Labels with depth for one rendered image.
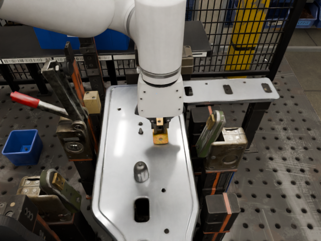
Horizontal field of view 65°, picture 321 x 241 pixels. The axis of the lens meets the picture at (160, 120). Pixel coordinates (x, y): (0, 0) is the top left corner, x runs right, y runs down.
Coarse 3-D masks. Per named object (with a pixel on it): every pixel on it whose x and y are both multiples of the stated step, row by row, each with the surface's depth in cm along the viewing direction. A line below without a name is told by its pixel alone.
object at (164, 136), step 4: (160, 120) 67; (160, 124) 66; (160, 128) 65; (160, 132) 64; (156, 136) 63; (160, 136) 63; (164, 136) 63; (156, 140) 62; (164, 140) 62; (168, 140) 62
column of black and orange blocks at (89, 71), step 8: (80, 40) 76; (88, 40) 76; (80, 48) 77; (88, 48) 78; (88, 56) 80; (96, 56) 83; (88, 64) 82; (96, 64) 83; (88, 72) 85; (96, 72) 85; (96, 80) 87; (96, 88) 90; (104, 88) 93; (104, 96) 93
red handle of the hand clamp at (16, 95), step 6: (12, 96) 52; (18, 96) 53; (24, 96) 53; (30, 96) 54; (18, 102) 53; (24, 102) 53; (30, 102) 54; (36, 102) 54; (42, 102) 55; (42, 108) 55; (48, 108) 55; (54, 108) 56; (60, 108) 57; (60, 114) 57; (66, 114) 57
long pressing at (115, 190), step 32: (128, 96) 74; (128, 128) 66; (96, 160) 59; (128, 160) 59; (160, 160) 59; (96, 192) 53; (128, 192) 53; (160, 192) 53; (192, 192) 54; (128, 224) 49; (160, 224) 49; (192, 224) 49
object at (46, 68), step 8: (48, 64) 48; (56, 64) 49; (64, 64) 48; (40, 72) 49; (48, 72) 47; (56, 72) 49; (64, 72) 48; (72, 72) 49; (48, 80) 49; (56, 80) 49; (64, 80) 52; (56, 88) 50; (64, 88) 51; (72, 88) 55; (64, 96) 52; (72, 96) 56; (64, 104) 53; (72, 104) 54; (80, 104) 58; (72, 112) 55; (80, 112) 59; (72, 120) 57; (80, 120) 57
